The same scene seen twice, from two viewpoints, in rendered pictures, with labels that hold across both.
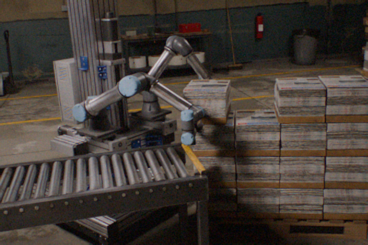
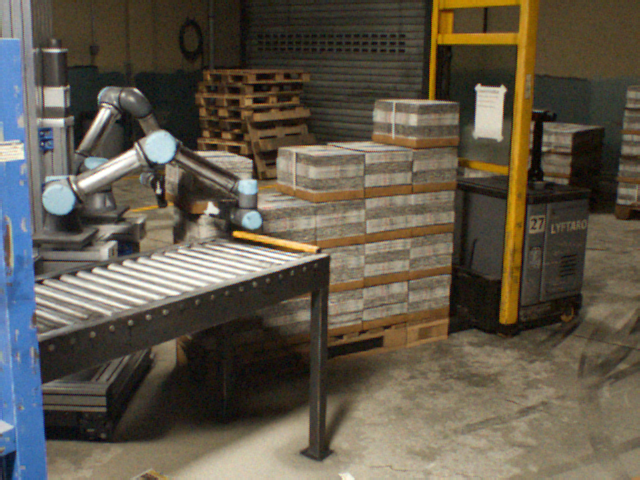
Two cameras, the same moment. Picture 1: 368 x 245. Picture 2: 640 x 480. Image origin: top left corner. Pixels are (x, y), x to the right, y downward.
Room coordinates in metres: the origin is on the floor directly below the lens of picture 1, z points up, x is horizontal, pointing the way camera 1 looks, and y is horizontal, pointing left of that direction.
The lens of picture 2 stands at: (-0.29, 1.80, 1.53)
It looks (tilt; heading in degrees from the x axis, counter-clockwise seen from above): 13 degrees down; 320
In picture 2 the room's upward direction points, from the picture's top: 1 degrees clockwise
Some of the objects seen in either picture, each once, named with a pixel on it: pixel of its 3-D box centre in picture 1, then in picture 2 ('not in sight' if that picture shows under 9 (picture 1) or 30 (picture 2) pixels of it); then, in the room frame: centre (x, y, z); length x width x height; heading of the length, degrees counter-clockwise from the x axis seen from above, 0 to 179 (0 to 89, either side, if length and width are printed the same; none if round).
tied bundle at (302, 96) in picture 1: (298, 99); (319, 172); (2.79, -0.77, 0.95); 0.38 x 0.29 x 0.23; 172
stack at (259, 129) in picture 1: (277, 171); (295, 278); (2.81, -0.64, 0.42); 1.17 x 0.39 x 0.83; 82
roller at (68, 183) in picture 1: (68, 179); (139, 285); (2.04, 0.62, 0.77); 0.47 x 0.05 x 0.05; 12
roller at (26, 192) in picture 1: (28, 184); (89, 298); (2.00, 0.81, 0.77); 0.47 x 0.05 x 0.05; 12
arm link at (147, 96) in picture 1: (149, 90); (97, 173); (3.13, 0.25, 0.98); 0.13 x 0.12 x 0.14; 21
